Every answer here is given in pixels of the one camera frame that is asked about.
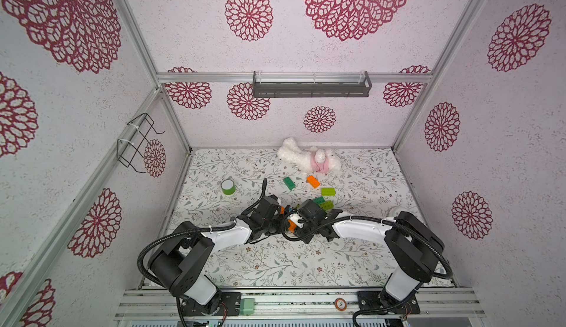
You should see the green tape roll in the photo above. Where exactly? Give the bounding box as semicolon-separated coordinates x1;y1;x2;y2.
221;179;236;196

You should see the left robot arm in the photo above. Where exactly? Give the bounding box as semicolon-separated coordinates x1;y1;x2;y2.
136;179;284;315

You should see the black wire wall rack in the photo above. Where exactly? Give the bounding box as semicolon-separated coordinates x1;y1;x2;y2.
115;113;164;175

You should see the green connector block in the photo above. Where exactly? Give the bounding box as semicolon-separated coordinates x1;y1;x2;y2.
240;298;256;316

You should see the extra lime green lego brick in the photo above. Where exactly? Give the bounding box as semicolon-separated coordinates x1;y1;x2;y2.
319;201;334;213

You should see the white pink plush toy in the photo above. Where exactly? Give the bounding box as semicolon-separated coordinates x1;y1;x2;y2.
277;138;341;174

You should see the black wall shelf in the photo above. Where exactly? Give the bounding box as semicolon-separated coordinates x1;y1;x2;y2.
251;72;373;98

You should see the dark green lego brick back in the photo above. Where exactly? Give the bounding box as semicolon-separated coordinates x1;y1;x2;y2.
283;177;296;191

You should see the lime lego brick back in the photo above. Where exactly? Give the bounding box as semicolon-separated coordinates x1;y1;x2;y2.
321;188;336;197

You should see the metal base rail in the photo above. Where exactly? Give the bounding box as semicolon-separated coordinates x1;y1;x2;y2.
112;287;488;326

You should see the extra dark green lego brick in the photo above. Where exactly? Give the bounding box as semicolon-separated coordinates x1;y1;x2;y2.
313;197;326;206

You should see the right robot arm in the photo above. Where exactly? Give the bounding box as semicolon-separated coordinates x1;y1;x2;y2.
280;200;453;307

